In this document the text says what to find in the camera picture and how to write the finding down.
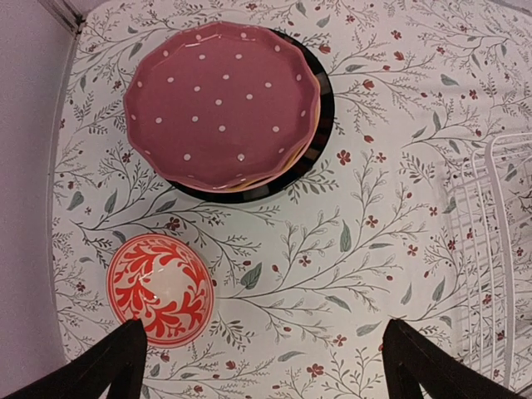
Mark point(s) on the maroon polka dot plate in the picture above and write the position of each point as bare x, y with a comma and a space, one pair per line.
192, 97

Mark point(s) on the white wire dish rack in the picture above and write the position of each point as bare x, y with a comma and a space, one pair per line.
491, 220

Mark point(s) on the yellow polka dot plate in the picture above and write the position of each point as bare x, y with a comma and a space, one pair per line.
283, 128

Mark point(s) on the black rimmed white plate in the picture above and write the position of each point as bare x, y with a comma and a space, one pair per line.
309, 157

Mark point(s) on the left aluminium frame post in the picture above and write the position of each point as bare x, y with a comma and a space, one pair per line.
66, 14

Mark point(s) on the red patterned white bowl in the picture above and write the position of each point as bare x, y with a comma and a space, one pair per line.
162, 282

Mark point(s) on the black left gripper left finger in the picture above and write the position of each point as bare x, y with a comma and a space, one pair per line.
114, 366

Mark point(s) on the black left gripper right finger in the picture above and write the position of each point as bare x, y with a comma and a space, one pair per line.
413, 364

